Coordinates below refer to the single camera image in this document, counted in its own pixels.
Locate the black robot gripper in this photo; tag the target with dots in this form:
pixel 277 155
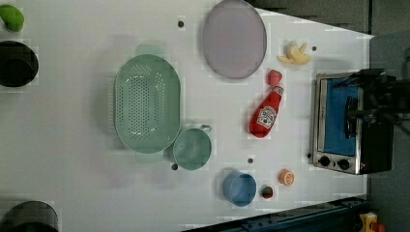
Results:
pixel 387 98

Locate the red ketchup bottle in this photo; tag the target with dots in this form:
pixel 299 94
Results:
pixel 266 114

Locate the silver black toaster oven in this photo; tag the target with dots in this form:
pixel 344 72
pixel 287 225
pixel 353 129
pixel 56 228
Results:
pixel 348 136

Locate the peeled toy banana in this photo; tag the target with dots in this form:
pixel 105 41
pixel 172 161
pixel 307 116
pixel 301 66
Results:
pixel 295 54

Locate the red toy strawberry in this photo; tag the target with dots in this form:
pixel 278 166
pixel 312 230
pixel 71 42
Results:
pixel 274 78

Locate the yellow red clamp object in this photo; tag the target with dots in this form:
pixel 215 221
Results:
pixel 371 224

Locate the small red green toy fruit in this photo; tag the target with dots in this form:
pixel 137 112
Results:
pixel 267 192

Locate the grey round plate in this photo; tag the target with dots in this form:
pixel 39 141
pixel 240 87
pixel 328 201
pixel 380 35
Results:
pixel 234 39

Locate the green oval colander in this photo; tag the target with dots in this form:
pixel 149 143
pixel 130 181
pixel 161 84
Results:
pixel 147 93

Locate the green toy vegetable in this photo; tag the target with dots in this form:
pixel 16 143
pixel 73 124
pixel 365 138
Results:
pixel 12 17

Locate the blue metal frame rail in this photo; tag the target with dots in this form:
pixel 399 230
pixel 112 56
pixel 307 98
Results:
pixel 335 216

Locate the green cup with handle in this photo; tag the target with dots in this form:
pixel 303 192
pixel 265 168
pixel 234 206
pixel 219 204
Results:
pixel 193 147

